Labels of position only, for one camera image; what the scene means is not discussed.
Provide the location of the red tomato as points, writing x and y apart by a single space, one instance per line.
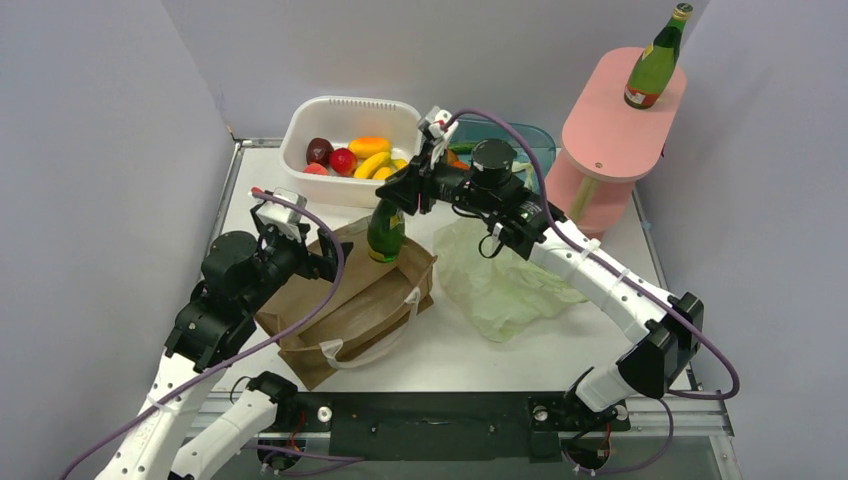
343 162

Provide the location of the small green bottle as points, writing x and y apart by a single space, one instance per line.
386 232

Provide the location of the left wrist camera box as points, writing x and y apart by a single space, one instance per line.
286 220

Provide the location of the green cucumber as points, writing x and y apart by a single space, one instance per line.
462 148

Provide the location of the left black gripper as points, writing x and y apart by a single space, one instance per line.
313 264

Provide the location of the dark red fruit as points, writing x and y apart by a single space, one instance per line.
319 151

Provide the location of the orange fruit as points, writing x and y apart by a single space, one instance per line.
454 160

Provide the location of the brown paper tote bag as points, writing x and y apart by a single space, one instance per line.
362 323

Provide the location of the yellow banana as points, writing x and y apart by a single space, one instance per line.
368 168

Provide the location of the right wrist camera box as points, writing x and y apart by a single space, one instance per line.
438 128

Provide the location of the pink three-tier shelf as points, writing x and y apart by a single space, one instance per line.
607 145

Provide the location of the yellow orange mango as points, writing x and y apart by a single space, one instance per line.
365 147

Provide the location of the green plastic grocery bag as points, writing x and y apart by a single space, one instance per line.
499 296

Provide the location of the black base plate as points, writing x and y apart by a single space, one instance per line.
446 426

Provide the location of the aluminium table rail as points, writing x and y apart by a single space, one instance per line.
262 153

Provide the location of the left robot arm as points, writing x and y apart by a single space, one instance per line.
241 273

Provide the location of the teal plastic tray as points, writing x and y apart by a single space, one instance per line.
476 129

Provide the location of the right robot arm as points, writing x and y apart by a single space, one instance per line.
519 219

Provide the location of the green glass bottle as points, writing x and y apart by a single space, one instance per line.
655 66

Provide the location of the pink peach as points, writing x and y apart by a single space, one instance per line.
316 169

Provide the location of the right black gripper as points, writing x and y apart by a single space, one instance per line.
414 186

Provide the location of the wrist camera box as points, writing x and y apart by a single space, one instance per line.
286 220
438 128

